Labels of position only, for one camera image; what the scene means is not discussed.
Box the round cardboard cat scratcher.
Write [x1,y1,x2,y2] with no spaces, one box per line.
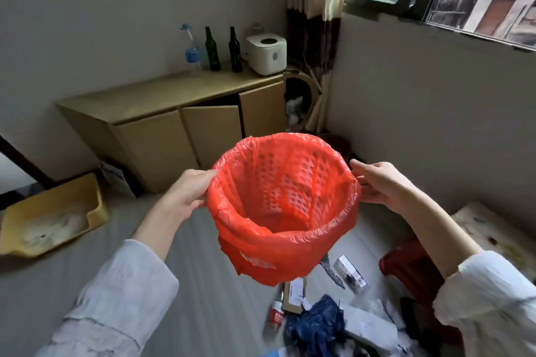
[284,70,323,134]

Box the blue plastic bag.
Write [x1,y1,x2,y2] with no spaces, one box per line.
[284,293,346,357]

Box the clear plastic box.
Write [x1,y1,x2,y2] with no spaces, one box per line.
[333,254,369,293]

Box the clear bottle blue cap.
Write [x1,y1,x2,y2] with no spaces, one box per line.
[180,23,203,77]

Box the person's right hand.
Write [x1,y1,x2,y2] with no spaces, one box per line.
[350,158,419,215]

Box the paint-stained white board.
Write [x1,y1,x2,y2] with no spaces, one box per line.
[450,201,536,282]

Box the pile of mixed scrap litter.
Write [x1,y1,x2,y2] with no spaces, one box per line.
[343,293,424,357]

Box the person's left hand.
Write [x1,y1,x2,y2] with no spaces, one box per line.
[161,168,218,224]

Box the person's right forearm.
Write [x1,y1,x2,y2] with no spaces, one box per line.
[398,189,485,280]

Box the white right sleeve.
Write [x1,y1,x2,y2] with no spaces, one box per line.
[432,250,536,357]

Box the beige brown striped curtain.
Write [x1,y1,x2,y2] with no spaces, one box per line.
[286,0,352,134]

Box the white left sleeve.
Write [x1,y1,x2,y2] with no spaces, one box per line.
[35,239,180,357]

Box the beige wooden cabinet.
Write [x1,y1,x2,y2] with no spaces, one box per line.
[55,64,288,194]

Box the white paper bag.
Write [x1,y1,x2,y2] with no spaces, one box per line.
[99,160,137,199]

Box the white sleeve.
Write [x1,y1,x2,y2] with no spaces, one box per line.
[35,239,180,357]
[432,250,536,357]

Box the brown labelled cardboard mailer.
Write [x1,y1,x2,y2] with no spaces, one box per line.
[281,277,307,315]

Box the yellow plastic litter tray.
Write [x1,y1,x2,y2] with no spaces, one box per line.
[0,172,109,259]

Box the person's left forearm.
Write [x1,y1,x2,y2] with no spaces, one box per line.
[132,197,189,263]

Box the plastic bottle red label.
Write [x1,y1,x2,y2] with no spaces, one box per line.
[264,290,285,341]

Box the red-lined waste basket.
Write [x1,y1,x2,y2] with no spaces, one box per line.
[205,132,362,287]

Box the black skirting board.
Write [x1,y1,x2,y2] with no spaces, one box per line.
[0,134,56,188]

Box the black mesh piece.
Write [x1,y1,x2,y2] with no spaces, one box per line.
[400,296,436,345]

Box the white box-shaped appliance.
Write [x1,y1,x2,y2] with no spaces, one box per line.
[245,33,288,77]

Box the red plastic stool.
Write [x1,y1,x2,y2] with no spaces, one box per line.
[379,237,466,345]

